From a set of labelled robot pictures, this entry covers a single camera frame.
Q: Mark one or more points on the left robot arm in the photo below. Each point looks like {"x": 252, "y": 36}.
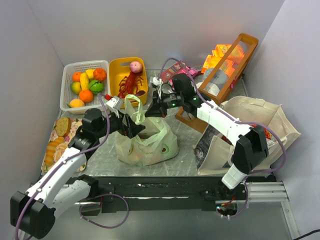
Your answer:
{"x": 36, "y": 210}

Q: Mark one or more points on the large red snack bag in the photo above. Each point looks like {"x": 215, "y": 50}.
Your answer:
{"x": 268, "y": 135}

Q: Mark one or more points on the red toy lobster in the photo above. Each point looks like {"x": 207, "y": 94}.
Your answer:
{"x": 130, "y": 83}

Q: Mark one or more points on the orange toy pumpkin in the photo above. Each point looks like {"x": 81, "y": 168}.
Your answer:
{"x": 100, "y": 74}

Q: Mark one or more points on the light green plastic bag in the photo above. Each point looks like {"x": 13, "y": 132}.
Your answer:
{"x": 155, "y": 144}

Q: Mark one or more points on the wooden snack tray box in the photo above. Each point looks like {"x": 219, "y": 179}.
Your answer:
{"x": 216, "y": 85}

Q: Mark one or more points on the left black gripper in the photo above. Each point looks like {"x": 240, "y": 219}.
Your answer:
{"x": 127, "y": 124}

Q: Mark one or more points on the pink box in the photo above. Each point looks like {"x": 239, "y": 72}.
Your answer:
{"x": 191, "y": 71}

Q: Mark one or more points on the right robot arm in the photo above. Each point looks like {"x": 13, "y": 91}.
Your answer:
{"x": 248, "y": 139}

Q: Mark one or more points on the yellow plastic bin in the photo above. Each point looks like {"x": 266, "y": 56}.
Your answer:
{"x": 121, "y": 65}

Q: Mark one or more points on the toy orange fruit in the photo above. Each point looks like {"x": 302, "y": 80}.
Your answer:
{"x": 86, "y": 96}

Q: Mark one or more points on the floral bread tray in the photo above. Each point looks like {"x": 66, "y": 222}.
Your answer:
{"x": 58, "y": 144}

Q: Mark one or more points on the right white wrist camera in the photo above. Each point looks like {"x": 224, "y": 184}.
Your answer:
{"x": 155, "y": 82}

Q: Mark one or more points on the beige canvas tote bag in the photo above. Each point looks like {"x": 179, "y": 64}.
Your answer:
{"x": 213, "y": 151}

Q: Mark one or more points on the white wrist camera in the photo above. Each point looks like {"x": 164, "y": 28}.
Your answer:
{"x": 114, "y": 105}
{"x": 155, "y": 82}

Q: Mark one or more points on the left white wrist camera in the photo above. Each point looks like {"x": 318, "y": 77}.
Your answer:
{"x": 114, "y": 105}

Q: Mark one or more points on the yellow toy corn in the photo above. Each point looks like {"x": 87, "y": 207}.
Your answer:
{"x": 84, "y": 81}

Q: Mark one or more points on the white plastic fruit basket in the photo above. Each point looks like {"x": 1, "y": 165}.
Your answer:
{"x": 70, "y": 87}

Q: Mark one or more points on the yellow toy mango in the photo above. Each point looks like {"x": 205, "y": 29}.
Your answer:
{"x": 76, "y": 103}

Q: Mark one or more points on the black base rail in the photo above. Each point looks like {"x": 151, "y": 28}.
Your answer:
{"x": 153, "y": 193}

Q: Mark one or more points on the pink toy onion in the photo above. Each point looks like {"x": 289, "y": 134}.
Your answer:
{"x": 135, "y": 67}

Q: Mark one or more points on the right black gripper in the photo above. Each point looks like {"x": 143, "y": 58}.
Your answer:
{"x": 159, "y": 104}

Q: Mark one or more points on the dark red box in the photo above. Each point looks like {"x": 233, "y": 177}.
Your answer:
{"x": 177, "y": 68}

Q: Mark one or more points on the orange cracker boxes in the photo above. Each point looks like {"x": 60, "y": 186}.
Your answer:
{"x": 231, "y": 62}

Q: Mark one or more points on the toy bread slice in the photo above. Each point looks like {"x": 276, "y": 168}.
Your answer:
{"x": 63, "y": 126}

